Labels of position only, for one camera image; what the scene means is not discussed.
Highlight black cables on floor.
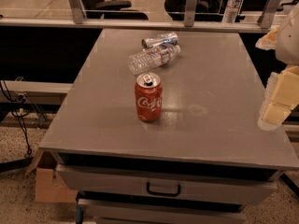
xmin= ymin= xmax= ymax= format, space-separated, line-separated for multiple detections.
xmin=0 ymin=79 xmax=48 ymax=159

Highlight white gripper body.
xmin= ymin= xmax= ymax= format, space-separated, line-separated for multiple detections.
xmin=276 ymin=5 xmax=299 ymax=65

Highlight grey drawer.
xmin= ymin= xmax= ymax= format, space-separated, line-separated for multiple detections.
xmin=57 ymin=164 xmax=277 ymax=205
xmin=78 ymin=199 xmax=246 ymax=224

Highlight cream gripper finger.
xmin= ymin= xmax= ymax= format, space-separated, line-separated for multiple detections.
xmin=255 ymin=27 xmax=278 ymax=50
xmin=257 ymin=65 xmax=299 ymax=131

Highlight grey lower drawer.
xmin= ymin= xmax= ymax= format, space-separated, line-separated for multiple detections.
xmin=78 ymin=199 xmax=246 ymax=224

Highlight grey top drawer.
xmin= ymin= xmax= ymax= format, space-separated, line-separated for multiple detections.
xmin=57 ymin=164 xmax=277 ymax=205

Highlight clear plastic water bottle lying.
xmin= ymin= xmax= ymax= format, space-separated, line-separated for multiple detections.
xmin=128 ymin=44 xmax=180 ymax=75

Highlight black drawer handle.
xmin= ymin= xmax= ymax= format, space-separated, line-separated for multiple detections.
xmin=146 ymin=182 xmax=181 ymax=197

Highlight red coke can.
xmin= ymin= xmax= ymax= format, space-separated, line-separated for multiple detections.
xmin=135 ymin=72 xmax=163 ymax=122

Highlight cardboard box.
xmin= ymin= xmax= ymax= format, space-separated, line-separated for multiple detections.
xmin=25 ymin=148 xmax=78 ymax=203

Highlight upright water bottle background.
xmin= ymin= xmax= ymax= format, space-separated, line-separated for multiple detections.
xmin=222 ymin=0 xmax=242 ymax=23

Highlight black office chair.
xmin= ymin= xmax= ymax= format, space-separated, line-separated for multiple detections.
xmin=81 ymin=0 xmax=148 ymax=20

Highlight silver soda can lying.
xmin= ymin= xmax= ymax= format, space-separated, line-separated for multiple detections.
xmin=141 ymin=32 xmax=178 ymax=49

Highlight metal railing frame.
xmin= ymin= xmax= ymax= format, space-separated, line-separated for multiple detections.
xmin=0 ymin=0 xmax=299 ymax=35

